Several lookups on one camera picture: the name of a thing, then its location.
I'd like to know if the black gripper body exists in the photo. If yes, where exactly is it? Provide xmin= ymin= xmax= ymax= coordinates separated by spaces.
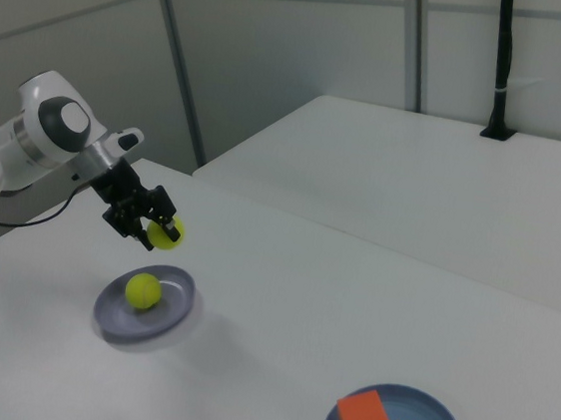
xmin=89 ymin=154 xmax=147 ymax=211

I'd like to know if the yellow tennis ball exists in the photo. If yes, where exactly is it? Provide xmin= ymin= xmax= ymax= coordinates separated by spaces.
xmin=123 ymin=271 xmax=164 ymax=313
xmin=145 ymin=212 xmax=189 ymax=254

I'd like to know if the purple plastic plate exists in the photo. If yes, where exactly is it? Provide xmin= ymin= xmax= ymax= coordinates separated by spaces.
xmin=89 ymin=257 xmax=201 ymax=353

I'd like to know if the white adjoining table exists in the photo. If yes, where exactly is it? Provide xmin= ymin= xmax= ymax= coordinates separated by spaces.
xmin=181 ymin=81 xmax=561 ymax=321

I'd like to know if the black vertical pole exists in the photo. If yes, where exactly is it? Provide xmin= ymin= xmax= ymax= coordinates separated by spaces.
xmin=478 ymin=0 xmax=530 ymax=144

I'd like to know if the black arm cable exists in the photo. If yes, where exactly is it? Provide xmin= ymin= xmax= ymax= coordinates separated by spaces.
xmin=0 ymin=174 xmax=90 ymax=379

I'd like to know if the grey partition post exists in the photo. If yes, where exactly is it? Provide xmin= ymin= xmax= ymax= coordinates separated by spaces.
xmin=128 ymin=0 xmax=225 ymax=169
xmin=399 ymin=0 xmax=435 ymax=114

